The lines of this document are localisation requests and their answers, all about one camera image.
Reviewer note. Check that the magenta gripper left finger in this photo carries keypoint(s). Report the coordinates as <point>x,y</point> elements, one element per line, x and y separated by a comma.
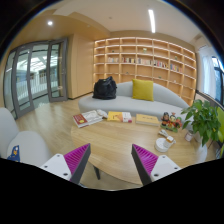
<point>69,166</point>

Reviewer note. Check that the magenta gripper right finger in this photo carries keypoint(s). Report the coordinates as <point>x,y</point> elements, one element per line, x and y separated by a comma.
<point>151,167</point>

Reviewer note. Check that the white round charger base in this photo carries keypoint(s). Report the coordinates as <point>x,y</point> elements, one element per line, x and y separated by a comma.
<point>162,145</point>

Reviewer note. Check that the round wooden coffee table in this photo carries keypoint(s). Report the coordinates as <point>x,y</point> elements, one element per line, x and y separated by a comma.
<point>111,146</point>

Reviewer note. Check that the red and white book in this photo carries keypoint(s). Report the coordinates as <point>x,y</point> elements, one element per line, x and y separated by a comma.
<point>86,118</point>

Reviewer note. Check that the yellow flat book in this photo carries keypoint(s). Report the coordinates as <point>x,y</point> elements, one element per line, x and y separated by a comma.
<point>147,120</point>

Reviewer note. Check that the grey armchair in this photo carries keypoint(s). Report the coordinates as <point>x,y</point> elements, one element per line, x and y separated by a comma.
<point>32,147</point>

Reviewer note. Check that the colourful cartoon figurine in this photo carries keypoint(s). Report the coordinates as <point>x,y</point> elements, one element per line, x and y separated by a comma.
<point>171,122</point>

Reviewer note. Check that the yellow and white book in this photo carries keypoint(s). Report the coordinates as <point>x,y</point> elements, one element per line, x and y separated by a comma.
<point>119,116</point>

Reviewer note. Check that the blue patterned cushion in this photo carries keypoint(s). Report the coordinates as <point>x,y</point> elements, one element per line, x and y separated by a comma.
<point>15,154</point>

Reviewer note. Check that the grey curved sofa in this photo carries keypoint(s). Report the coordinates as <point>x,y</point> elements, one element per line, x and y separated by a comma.
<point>164,101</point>

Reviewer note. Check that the yellow cushion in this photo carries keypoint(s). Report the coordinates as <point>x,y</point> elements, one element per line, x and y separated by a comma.
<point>142,90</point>

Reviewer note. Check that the green potted plant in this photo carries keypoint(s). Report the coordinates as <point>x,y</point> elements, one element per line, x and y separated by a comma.
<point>203,119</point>

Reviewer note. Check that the black backpack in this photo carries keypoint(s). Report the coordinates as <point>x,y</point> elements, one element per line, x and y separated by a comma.
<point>105,89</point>

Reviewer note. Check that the grey framed glass doors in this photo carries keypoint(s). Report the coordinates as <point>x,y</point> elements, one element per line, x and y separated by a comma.
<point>35,74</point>

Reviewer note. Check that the white window curtain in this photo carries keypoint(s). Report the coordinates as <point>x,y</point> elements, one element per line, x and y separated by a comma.
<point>209,81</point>

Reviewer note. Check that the ceiling strip light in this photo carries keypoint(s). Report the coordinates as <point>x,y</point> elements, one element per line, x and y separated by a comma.
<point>152,20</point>

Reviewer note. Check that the wooden wall bookshelf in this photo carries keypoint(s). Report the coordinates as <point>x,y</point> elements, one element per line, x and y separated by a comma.
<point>164,63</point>

